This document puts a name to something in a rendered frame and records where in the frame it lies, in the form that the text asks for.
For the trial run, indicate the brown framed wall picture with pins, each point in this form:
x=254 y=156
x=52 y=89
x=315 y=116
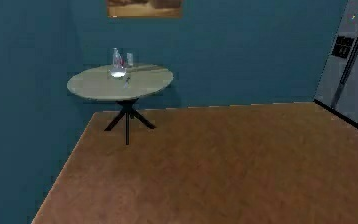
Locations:
x=143 y=7

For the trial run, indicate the grey steel fridge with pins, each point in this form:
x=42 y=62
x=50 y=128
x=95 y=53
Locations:
x=353 y=86

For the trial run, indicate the steak knife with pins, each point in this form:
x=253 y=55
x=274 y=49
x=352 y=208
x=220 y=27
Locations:
x=126 y=82

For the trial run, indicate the clear glass flask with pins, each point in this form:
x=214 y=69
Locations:
x=117 y=68

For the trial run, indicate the small clear glass cup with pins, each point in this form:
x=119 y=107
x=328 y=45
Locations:
x=130 y=59

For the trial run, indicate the round pale green table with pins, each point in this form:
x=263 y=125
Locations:
x=97 y=86

